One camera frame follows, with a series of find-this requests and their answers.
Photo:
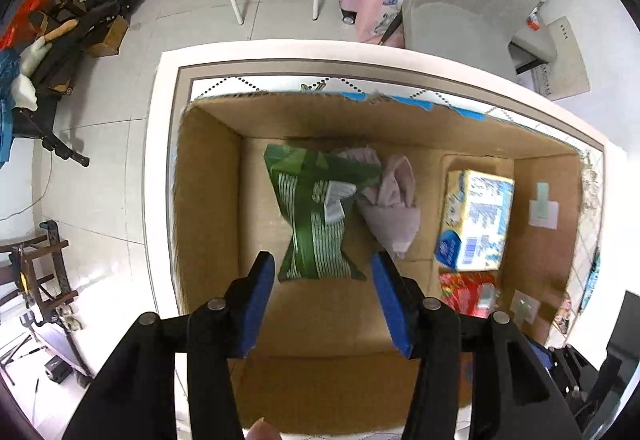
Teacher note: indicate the white flat device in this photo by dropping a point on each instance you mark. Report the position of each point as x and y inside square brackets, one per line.
[562, 60]

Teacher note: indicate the person's left hand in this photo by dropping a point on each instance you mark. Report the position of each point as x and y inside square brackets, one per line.
[263, 431]

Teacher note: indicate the pink printed box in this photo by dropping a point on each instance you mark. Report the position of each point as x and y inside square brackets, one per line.
[382, 10]

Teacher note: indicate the large cardboard box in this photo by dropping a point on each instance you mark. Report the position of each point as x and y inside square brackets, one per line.
[310, 320]

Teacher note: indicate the dark wooden chair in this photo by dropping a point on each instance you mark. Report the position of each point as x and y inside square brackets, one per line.
[37, 270]

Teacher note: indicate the white patterned table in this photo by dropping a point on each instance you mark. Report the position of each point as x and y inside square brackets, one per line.
[162, 170]

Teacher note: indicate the blue plastic bag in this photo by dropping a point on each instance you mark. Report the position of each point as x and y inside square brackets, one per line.
[6, 105]

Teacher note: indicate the black folding stand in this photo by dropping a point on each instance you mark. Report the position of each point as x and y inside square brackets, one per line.
[65, 65]

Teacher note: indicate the red printed packet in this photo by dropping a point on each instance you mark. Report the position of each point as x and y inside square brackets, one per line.
[465, 292]

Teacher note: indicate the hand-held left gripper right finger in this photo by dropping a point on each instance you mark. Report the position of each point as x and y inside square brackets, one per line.
[392, 310]

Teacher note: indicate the red plastic bag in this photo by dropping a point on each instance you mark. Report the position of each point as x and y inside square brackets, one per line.
[22, 20]

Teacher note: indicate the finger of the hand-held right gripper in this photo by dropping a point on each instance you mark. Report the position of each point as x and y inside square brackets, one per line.
[542, 357]

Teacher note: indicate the white paper label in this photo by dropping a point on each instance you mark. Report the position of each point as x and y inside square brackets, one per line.
[542, 207]
[523, 307]

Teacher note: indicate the green striped soft packet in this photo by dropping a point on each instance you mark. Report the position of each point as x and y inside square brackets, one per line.
[312, 215]

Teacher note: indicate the white stuffed glove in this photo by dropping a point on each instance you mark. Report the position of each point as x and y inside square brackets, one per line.
[27, 72]

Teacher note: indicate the small brown cardboard box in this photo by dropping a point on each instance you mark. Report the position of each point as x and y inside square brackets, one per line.
[107, 37]

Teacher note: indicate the pink cloth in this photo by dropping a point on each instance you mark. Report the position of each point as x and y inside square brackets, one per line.
[392, 207]

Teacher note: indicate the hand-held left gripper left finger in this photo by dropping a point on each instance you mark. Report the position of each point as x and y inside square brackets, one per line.
[252, 310]

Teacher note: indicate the yellow blue tissue pack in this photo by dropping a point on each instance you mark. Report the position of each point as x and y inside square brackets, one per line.
[475, 220]

